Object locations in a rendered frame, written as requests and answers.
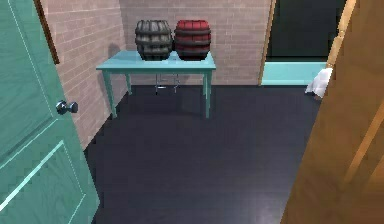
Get silver metal wire stand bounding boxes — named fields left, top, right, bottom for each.
left=154, top=73, right=181, bottom=95

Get brown wooden room door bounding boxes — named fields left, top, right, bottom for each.
left=280, top=0, right=384, bottom=224

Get teal room door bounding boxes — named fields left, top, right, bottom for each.
left=0, top=0, right=101, bottom=224

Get teal table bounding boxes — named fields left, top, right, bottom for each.
left=95, top=49, right=217, bottom=120

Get red barrel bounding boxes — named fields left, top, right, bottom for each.
left=173, top=19, right=212, bottom=62

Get grey barrel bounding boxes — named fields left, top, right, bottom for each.
left=134, top=19, right=174, bottom=62

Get silver round door knob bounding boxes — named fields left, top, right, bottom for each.
left=55, top=100, right=79, bottom=116

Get white cloth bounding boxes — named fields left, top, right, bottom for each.
left=304, top=67, right=334, bottom=99

